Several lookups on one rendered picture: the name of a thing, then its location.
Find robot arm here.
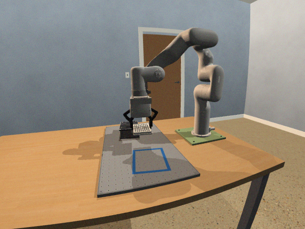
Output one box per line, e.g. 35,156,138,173
130,27,224,137

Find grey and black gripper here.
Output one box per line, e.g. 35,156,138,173
123,104,158,130

